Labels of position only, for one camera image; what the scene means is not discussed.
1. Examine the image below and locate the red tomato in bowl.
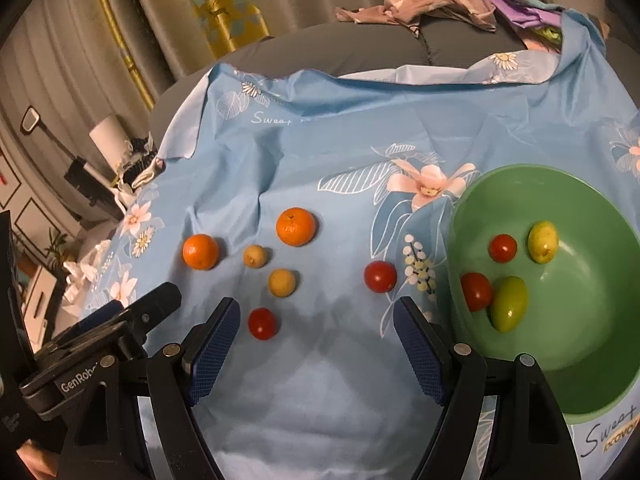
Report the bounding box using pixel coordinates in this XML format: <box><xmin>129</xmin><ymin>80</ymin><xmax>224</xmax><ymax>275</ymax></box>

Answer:
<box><xmin>488</xmin><ymin>233</ymin><xmax>518</xmax><ymax>263</ymax></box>
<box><xmin>460</xmin><ymin>272</ymin><xmax>494</xmax><ymax>312</ymax></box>

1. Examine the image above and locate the grey sofa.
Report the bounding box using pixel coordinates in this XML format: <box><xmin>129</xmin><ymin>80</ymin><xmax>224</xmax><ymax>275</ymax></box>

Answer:
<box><xmin>149</xmin><ymin>16</ymin><xmax>639</xmax><ymax>144</ymax></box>

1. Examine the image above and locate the purple folded garment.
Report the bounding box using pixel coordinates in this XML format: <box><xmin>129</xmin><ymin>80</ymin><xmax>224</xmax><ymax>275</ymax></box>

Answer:
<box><xmin>489</xmin><ymin>0</ymin><xmax>563</xmax><ymax>29</ymax></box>

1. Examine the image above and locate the orange mandarin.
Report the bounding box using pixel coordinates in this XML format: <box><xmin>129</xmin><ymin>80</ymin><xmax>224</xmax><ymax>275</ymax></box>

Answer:
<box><xmin>182</xmin><ymin>234</ymin><xmax>219</xmax><ymax>271</ymax></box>
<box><xmin>276</xmin><ymin>207</ymin><xmax>317</xmax><ymax>247</ymax></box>

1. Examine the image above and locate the yellow-green fruit in bowl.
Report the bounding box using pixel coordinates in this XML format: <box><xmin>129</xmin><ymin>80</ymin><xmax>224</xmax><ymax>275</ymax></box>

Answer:
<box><xmin>527</xmin><ymin>220</ymin><xmax>559</xmax><ymax>264</ymax></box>

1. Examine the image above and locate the white cylindrical lamp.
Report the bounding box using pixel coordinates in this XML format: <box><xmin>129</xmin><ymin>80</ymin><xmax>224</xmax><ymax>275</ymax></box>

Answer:
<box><xmin>89</xmin><ymin>115</ymin><xmax>132</xmax><ymax>172</ymax></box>

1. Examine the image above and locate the black white clutter pile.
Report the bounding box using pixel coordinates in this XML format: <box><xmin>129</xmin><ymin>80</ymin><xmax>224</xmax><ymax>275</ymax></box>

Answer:
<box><xmin>112</xmin><ymin>133</ymin><xmax>166</xmax><ymax>214</ymax></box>

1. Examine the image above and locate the green plastic bowl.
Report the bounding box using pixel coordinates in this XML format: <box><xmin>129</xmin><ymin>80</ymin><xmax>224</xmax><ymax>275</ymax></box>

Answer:
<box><xmin>447</xmin><ymin>165</ymin><xmax>639</xmax><ymax>424</ymax></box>

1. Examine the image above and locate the green oval fruit in bowl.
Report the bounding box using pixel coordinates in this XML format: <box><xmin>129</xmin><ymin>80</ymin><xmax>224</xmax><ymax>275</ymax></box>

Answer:
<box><xmin>489</xmin><ymin>276</ymin><xmax>529</xmax><ymax>334</ymax></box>

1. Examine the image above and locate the light blue floral cloth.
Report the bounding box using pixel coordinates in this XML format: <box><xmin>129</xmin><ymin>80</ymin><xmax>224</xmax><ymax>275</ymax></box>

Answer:
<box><xmin>82</xmin><ymin>10</ymin><xmax>639</xmax><ymax>479</ymax></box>

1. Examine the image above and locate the lower red tomato in bowl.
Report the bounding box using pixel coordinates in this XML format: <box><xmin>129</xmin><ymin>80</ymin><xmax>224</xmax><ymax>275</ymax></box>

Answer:
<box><xmin>460</xmin><ymin>272</ymin><xmax>494</xmax><ymax>312</ymax></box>

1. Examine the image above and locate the red tomato near gripper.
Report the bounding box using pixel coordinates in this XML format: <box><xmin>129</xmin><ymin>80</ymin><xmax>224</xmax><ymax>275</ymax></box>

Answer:
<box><xmin>247</xmin><ymin>308</ymin><xmax>279</xmax><ymax>340</ymax></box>

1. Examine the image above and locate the left orange mandarin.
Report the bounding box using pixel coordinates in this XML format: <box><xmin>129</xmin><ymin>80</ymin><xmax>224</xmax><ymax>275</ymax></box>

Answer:
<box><xmin>182</xmin><ymin>234</ymin><xmax>219</xmax><ymax>271</ymax></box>

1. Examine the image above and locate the person's left hand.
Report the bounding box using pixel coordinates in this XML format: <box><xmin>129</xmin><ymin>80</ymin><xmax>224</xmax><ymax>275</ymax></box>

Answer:
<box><xmin>17</xmin><ymin>440</ymin><xmax>60</xmax><ymax>480</ymax></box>

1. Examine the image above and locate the yellow patterned curtain panel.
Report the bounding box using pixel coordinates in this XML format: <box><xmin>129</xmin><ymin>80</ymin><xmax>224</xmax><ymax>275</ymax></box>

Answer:
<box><xmin>189</xmin><ymin>0</ymin><xmax>269</xmax><ymax>58</ymax></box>

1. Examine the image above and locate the upper red tomato in bowl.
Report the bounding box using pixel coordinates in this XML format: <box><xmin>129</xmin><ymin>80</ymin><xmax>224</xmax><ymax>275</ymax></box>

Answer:
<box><xmin>488</xmin><ymin>233</ymin><xmax>518</xmax><ymax>263</ymax></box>

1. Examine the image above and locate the red tomato on cloth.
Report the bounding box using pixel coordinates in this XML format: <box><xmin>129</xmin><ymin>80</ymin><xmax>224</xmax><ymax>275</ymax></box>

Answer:
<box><xmin>363</xmin><ymin>260</ymin><xmax>397</xmax><ymax>294</ymax></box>

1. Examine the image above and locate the pink-grey crumpled garment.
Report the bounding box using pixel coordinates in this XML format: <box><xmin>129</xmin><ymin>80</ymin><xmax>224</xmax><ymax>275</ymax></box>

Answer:
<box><xmin>335</xmin><ymin>0</ymin><xmax>497</xmax><ymax>37</ymax></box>

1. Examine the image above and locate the grey curtain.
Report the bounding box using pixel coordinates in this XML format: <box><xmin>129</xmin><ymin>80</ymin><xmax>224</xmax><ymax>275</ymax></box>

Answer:
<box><xmin>0</xmin><ymin>0</ymin><xmax>640</xmax><ymax>221</ymax></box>

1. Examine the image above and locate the small yellow fruit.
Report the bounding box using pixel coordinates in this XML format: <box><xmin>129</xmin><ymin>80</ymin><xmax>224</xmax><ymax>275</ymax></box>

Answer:
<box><xmin>243</xmin><ymin>245</ymin><xmax>268</xmax><ymax>269</ymax></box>
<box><xmin>268</xmin><ymin>269</ymin><xmax>296</xmax><ymax>298</ymax></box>

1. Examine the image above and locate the right orange mandarin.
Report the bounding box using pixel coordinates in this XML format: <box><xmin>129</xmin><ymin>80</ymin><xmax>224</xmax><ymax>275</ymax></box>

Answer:
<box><xmin>276</xmin><ymin>207</ymin><xmax>317</xmax><ymax>247</ymax></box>

